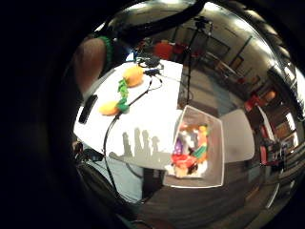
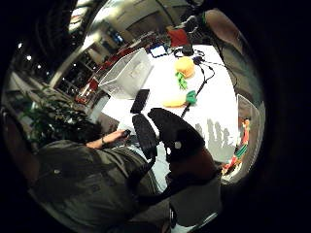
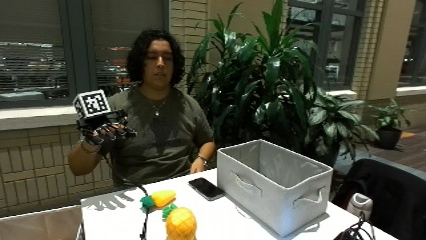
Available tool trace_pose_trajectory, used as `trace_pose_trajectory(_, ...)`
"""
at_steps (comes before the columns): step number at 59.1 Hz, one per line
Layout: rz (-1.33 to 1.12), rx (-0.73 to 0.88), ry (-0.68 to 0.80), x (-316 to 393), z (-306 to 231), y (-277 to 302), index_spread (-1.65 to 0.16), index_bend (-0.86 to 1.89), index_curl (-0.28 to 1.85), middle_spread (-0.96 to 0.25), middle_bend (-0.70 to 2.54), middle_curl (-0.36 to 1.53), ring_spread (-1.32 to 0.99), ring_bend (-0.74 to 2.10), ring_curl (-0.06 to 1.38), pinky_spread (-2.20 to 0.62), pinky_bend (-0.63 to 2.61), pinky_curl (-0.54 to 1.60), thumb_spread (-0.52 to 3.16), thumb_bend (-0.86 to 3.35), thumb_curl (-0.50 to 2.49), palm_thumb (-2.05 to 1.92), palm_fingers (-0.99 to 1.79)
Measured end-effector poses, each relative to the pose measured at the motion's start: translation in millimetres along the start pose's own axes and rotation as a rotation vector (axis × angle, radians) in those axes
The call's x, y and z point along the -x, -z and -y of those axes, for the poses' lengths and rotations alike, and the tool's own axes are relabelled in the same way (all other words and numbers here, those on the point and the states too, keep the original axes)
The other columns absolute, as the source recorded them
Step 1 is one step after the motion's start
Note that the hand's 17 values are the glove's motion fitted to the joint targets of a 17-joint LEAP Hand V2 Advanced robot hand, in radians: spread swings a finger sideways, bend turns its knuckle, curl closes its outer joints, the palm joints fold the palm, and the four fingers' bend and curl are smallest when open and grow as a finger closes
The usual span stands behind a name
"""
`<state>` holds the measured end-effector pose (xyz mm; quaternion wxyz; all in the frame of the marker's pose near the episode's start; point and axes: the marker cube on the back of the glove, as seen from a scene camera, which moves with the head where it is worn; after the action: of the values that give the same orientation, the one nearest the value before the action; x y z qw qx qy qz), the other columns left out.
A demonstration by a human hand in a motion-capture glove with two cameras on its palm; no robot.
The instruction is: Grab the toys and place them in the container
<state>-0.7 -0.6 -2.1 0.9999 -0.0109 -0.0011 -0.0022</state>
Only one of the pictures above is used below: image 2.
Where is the clear plastic box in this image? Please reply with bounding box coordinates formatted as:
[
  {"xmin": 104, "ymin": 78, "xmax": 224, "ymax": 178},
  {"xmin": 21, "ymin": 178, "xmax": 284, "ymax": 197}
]
[{"xmin": 220, "ymin": 93, "xmax": 264, "ymax": 183}]

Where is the tablet with bright screen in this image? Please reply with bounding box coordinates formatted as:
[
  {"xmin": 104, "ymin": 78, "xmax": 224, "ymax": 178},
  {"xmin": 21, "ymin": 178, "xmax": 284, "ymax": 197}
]
[{"xmin": 149, "ymin": 44, "xmax": 169, "ymax": 59}]

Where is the round orange plush fruit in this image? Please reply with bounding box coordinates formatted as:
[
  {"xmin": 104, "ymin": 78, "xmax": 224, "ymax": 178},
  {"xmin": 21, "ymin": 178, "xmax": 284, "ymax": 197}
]
[{"xmin": 174, "ymin": 56, "xmax": 196, "ymax": 90}]

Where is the small black box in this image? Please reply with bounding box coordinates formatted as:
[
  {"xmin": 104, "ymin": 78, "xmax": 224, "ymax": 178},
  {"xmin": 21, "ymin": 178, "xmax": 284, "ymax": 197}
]
[{"xmin": 181, "ymin": 43, "xmax": 195, "ymax": 57}]

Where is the colourful toy figure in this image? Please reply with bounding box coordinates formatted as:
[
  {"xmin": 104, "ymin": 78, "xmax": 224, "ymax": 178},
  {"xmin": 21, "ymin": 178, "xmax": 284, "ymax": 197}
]
[{"xmin": 222, "ymin": 116, "xmax": 253, "ymax": 176}]

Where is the long yellow plush fruit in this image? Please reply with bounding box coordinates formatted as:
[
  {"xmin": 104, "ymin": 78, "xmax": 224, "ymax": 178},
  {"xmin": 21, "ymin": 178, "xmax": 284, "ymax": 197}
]
[{"xmin": 161, "ymin": 89, "xmax": 198, "ymax": 109}]

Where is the black rod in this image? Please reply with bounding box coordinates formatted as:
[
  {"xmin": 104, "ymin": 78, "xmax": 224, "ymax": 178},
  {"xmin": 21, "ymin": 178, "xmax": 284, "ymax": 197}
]
[{"xmin": 180, "ymin": 79, "xmax": 209, "ymax": 118}]

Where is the green potted plant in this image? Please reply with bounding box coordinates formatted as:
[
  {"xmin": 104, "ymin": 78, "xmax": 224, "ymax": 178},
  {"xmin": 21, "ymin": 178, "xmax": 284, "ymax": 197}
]
[{"xmin": 17, "ymin": 86, "xmax": 103, "ymax": 150}]

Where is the red chair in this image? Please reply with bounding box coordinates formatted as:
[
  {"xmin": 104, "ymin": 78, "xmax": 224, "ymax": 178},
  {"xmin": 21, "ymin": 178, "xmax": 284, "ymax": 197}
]
[{"xmin": 167, "ymin": 28, "xmax": 190, "ymax": 49}]

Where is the person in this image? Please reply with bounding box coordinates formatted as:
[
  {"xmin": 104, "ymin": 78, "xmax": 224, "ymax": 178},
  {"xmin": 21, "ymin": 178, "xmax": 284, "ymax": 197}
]
[
  {"xmin": 28, "ymin": 129, "xmax": 173, "ymax": 233},
  {"xmin": 201, "ymin": 9, "xmax": 266, "ymax": 110}
]

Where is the flat black remote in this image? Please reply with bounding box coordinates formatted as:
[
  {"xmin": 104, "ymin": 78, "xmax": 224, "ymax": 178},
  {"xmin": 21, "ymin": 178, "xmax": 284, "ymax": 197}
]
[{"xmin": 129, "ymin": 88, "xmax": 151, "ymax": 115}]

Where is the white wire mesh basket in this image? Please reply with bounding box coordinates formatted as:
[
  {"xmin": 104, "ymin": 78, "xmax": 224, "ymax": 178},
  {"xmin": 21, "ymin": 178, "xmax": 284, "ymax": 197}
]
[{"xmin": 98, "ymin": 47, "xmax": 156, "ymax": 100}]

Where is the black cable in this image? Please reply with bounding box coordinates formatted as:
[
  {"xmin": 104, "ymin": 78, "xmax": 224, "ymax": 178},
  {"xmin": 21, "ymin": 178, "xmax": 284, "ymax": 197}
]
[{"xmin": 197, "ymin": 59, "xmax": 239, "ymax": 90}]

